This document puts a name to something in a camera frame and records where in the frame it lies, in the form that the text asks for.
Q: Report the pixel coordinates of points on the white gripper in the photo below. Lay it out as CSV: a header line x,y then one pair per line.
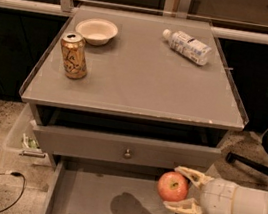
x,y
217,201

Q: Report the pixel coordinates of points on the red apple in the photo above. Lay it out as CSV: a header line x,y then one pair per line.
x,y
172,186

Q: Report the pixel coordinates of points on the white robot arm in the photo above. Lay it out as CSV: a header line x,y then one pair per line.
x,y
248,201

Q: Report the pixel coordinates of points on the grey top drawer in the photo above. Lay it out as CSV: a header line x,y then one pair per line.
x,y
124,149

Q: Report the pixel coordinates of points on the grey open middle drawer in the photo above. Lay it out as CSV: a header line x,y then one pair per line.
x,y
82,188

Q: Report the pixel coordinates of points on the grey drawer cabinet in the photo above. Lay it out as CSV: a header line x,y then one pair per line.
x,y
137,85

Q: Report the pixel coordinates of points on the clear plastic water bottle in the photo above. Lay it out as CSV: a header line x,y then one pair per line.
x,y
188,46

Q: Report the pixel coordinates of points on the clear plastic storage bin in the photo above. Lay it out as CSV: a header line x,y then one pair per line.
x,y
21,140

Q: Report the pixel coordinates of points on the white paper bowl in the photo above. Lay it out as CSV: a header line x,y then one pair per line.
x,y
97,31

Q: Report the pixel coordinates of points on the gold soda can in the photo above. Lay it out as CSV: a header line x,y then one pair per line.
x,y
72,47

